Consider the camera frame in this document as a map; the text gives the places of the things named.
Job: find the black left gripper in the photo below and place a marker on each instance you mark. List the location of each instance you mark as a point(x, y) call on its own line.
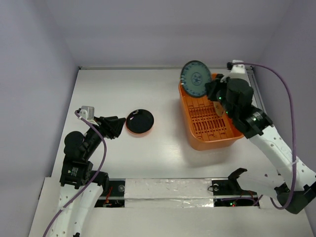
point(111, 129)

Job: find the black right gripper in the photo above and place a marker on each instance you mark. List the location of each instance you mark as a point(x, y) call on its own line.
point(213, 89)

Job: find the blue patterned plate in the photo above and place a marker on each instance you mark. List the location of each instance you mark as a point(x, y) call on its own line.
point(193, 77)

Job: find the dark brown plate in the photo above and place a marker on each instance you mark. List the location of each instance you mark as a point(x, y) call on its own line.
point(140, 117)

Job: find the white plate with red marks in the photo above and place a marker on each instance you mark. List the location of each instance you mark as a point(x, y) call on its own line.
point(219, 109)

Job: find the orange plate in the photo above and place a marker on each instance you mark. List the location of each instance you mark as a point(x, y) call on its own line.
point(139, 130)

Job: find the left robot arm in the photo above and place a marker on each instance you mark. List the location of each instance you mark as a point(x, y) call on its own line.
point(81, 186)

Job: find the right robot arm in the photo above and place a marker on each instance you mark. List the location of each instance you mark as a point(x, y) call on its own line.
point(293, 184)

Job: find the orange plastic dish rack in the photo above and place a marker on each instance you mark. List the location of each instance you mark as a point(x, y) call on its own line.
point(204, 128)

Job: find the silver taped front bar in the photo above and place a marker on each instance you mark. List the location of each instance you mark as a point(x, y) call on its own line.
point(168, 193)

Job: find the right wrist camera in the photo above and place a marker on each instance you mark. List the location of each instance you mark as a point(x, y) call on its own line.
point(236, 70)

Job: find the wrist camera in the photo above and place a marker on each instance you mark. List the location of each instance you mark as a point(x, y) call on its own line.
point(236, 70)
point(87, 112)

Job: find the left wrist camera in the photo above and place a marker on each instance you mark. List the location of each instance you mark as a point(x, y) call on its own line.
point(87, 112)

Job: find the aluminium side rail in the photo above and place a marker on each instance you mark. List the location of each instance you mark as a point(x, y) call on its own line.
point(253, 82)

